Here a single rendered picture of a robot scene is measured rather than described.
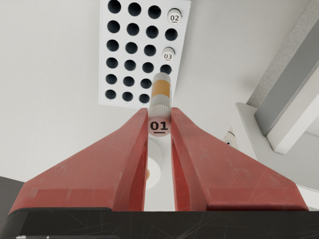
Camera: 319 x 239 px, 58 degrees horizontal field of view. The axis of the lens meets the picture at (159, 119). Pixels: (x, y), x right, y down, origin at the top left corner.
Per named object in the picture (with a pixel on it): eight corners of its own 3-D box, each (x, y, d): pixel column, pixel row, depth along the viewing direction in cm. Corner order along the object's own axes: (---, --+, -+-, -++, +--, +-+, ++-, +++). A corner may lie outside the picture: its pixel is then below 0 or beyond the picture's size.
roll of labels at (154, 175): (103, 149, 42) (98, 169, 38) (142, 127, 39) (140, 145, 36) (133, 178, 45) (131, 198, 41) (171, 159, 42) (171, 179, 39)
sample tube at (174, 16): (178, 13, 31) (180, 25, 27) (166, 12, 31) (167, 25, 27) (179, 0, 30) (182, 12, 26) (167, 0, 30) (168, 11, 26)
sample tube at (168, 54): (173, 47, 33) (173, 63, 29) (162, 46, 33) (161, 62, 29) (174, 36, 32) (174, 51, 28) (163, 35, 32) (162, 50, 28)
